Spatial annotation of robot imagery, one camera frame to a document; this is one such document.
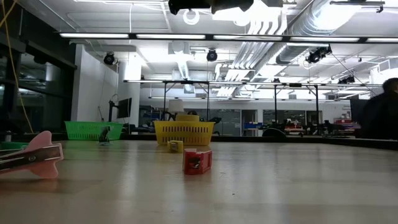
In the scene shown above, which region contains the green plastic basket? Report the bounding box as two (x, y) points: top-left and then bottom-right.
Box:
(63, 120), (124, 141)

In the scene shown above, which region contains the white ring light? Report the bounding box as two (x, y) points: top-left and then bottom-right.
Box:
(182, 9), (201, 26)

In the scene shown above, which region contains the black overhead light bar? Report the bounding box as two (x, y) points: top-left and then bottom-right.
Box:
(58, 32), (398, 45)

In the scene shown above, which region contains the teal staple remover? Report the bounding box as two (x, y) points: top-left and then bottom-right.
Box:
(98, 125), (112, 146)

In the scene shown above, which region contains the black ceiling camera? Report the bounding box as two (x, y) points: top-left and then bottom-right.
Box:
(103, 52), (116, 66)
(206, 49), (219, 63)
(305, 45), (333, 65)

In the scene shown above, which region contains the red mini stapler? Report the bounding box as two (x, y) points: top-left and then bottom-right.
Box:
(182, 148), (213, 175)

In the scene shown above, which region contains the yellow plastic basket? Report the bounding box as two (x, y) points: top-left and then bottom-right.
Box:
(153, 120), (216, 147)

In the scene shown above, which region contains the black cable loop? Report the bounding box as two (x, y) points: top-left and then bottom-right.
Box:
(262, 128), (287, 138)

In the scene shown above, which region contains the yellow mini stapler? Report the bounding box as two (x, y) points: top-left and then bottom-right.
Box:
(167, 139), (185, 154)

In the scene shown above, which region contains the orange tape roll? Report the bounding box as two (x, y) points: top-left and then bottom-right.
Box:
(175, 114), (200, 123)

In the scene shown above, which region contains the yellow hanging cable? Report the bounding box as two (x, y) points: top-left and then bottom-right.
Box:
(0, 0), (35, 134)

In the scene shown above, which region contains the black monitor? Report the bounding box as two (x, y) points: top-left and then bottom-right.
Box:
(116, 97), (133, 119)

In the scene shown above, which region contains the white background lamp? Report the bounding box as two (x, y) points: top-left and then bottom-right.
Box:
(167, 99), (185, 114)

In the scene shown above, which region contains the black background workstation frame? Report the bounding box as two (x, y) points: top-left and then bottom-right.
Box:
(123, 79), (384, 136)

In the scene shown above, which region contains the green mini stapler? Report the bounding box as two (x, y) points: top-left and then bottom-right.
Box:
(0, 141), (29, 151)

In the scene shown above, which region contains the person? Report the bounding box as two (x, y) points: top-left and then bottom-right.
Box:
(359, 77), (398, 141)

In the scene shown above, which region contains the silver binder clip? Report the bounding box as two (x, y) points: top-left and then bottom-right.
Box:
(0, 130), (65, 180)

